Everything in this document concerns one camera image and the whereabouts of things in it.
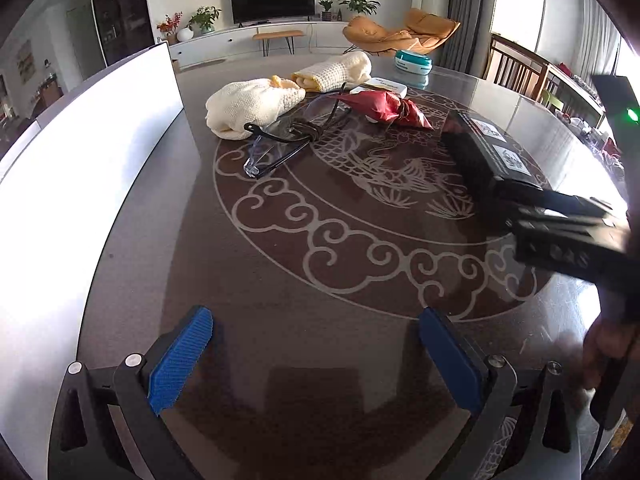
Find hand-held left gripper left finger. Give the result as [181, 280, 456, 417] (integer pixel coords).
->
[47, 305, 215, 480]

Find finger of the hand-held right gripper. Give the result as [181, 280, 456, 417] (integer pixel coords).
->
[510, 209, 617, 227]
[492, 180, 613, 213]

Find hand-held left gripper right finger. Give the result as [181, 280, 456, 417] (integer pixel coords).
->
[419, 306, 583, 480]

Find black box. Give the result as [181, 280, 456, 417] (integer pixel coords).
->
[440, 110, 546, 196]

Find red twisted packet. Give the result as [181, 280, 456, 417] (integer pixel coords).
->
[336, 90, 435, 131]

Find white sunscreen bottle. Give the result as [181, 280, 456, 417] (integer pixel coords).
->
[349, 77, 408, 123]

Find white cardboard box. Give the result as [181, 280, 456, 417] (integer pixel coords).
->
[0, 40, 186, 480]

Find clear safety glasses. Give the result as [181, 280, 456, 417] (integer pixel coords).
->
[243, 95, 351, 180]

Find cream knitted glove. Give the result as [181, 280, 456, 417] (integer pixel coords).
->
[206, 76, 306, 140]
[291, 51, 373, 93]

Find brown cord bundle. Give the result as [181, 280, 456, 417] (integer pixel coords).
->
[289, 119, 326, 142]

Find teal round container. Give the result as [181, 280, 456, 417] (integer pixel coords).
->
[394, 49, 433, 86]

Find person's right hand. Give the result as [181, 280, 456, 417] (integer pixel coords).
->
[582, 310, 640, 401]

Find wooden sideboard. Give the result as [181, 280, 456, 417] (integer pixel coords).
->
[545, 60, 621, 131]

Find wooden slatted chair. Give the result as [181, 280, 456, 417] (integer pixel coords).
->
[482, 34, 551, 101]

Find white sheer curtain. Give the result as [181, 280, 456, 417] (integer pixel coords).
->
[580, 0, 621, 86]

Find grey curtain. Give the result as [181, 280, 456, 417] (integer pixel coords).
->
[440, 0, 493, 73]

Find orange rocking chair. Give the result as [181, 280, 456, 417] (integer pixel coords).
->
[342, 7, 462, 58]

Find large potted plant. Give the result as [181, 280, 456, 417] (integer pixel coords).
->
[338, 0, 381, 16]

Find white television cabinet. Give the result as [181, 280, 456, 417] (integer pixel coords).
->
[167, 20, 351, 68]

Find wooden bench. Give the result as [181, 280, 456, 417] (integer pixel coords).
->
[252, 30, 305, 56]

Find red flower arrangement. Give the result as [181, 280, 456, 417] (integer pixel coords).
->
[156, 11, 183, 43]

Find leafy potted plant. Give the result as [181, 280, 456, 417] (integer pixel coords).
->
[189, 6, 222, 35]

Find television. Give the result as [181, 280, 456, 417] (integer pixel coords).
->
[230, 0, 317, 25]

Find dark glass display cabinet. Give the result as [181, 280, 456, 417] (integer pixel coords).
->
[89, 0, 153, 66]

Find wall painting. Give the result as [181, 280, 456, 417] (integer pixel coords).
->
[16, 40, 35, 83]

